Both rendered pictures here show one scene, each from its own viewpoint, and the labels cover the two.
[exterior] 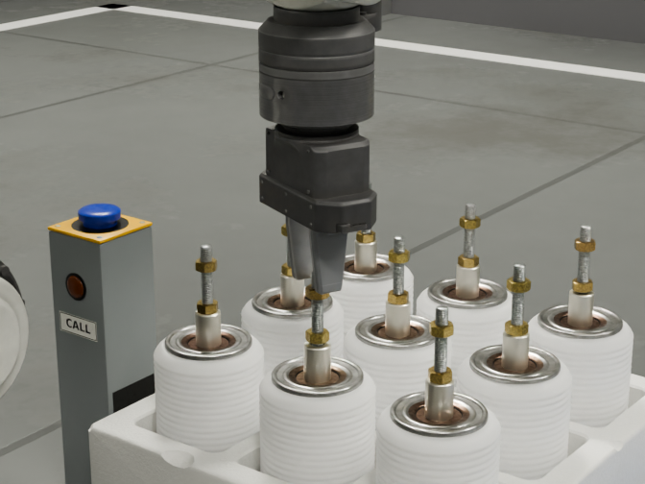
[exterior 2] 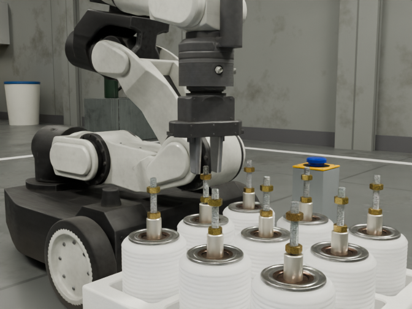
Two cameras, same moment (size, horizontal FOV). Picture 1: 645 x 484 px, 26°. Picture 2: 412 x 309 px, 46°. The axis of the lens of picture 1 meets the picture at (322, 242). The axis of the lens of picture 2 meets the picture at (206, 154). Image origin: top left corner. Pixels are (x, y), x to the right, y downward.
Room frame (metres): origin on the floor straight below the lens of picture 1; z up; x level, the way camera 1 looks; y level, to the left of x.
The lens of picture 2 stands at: (1.11, -0.77, 0.47)
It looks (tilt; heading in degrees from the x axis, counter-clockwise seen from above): 8 degrees down; 94
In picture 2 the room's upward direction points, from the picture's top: straight up
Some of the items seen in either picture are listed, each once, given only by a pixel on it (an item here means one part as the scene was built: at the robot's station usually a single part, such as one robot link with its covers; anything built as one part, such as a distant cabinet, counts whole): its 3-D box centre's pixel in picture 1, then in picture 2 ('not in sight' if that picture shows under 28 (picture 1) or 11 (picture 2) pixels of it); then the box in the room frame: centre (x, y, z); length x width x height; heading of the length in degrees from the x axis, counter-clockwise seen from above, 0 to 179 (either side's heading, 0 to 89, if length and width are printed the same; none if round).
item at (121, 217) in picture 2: not in sight; (106, 187); (0.72, 0.55, 0.19); 0.64 x 0.52 x 0.33; 144
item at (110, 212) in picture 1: (99, 218); (316, 162); (1.26, 0.21, 0.32); 0.04 x 0.04 x 0.02
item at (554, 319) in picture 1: (580, 322); (292, 278); (1.17, -0.23, 0.25); 0.08 x 0.08 x 0.01
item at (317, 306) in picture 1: (317, 315); (205, 188); (1.05, 0.00, 0.31); 0.01 x 0.01 x 0.08
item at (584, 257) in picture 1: (583, 266); (293, 233); (1.17, -0.23, 0.30); 0.01 x 0.01 x 0.08
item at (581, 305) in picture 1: (581, 308); (293, 267); (1.17, -0.23, 0.26); 0.02 x 0.02 x 0.03
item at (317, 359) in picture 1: (317, 362); (205, 213); (1.05, 0.00, 0.26); 0.02 x 0.02 x 0.03
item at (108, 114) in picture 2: not in sight; (130, 96); (0.00, 3.93, 0.40); 0.83 x 0.66 x 0.79; 54
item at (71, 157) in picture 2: not in sight; (99, 155); (0.70, 0.57, 0.28); 0.21 x 0.20 x 0.13; 144
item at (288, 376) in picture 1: (317, 376); (205, 221); (1.05, 0.00, 0.25); 0.08 x 0.08 x 0.01
